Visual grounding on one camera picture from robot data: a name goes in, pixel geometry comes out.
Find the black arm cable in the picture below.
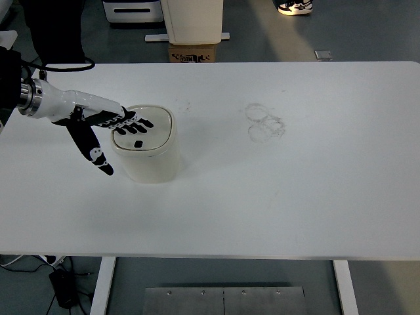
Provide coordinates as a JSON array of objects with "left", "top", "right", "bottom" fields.
[{"left": 19, "top": 56, "right": 96, "bottom": 79}]

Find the right white table leg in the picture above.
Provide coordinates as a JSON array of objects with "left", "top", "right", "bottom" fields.
[{"left": 333, "top": 260, "right": 359, "bottom": 315}]

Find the metal base plate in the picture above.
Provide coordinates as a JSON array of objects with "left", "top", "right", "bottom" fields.
[{"left": 142, "top": 287, "right": 307, "bottom": 314}]

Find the white table leg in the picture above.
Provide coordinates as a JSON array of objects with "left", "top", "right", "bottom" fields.
[
  {"left": 333, "top": 260, "right": 359, "bottom": 315},
  {"left": 90, "top": 257, "right": 117, "bottom": 315}
]

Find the cream trash can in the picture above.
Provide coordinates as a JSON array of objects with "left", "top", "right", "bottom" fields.
[{"left": 111, "top": 105, "right": 180, "bottom": 184}]

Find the left white table leg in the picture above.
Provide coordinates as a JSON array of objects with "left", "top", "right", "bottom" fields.
[{"left": 90, "top": 257, "right": 117, "bottom": 315}]

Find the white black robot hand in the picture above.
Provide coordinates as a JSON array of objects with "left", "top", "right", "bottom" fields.
[{"left": 33, "top": 79, "right": 154, "bottom": 176}]

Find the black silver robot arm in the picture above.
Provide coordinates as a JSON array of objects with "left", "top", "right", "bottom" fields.
[{"left": 1, "top": 47, "right": 154, "bottom": 176}]

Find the grey floor outlet plate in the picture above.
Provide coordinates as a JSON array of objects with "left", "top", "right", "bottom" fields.
[{"left": 314, "top": 50, "right": 333, "bottom": 61}]

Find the white table foot bar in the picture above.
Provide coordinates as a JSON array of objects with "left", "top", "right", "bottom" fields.
[{"left": 144, "top": 32, "right": 230, "bottom": 43}]

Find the cardboard box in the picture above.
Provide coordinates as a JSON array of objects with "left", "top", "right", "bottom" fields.
[{"left": 168, "top": 44, "right": 217, "bottom": 63}]

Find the white side table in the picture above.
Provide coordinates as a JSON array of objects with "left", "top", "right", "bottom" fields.
[{"left": 0, "top": 30, "right": 18, "bottom": 50}]

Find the person in dark clothes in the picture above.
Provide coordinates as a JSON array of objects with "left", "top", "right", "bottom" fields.
[{"left": 20, "top": 1, "right": 85, "bottom": 64}]

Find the black white sneaker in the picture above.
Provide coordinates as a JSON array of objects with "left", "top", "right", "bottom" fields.
[{"left": 278, "top": 0, "right": 313, "bottom": 16}]

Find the black power adapter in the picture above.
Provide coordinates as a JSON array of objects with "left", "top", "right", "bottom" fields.
[{"left": 49, "top": 269, "right": 79, "bottom": 309}]

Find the white grey appliance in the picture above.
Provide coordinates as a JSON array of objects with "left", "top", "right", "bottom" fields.
[{"left": 102, "top": 1, "right": 163, "bottom": 24}]

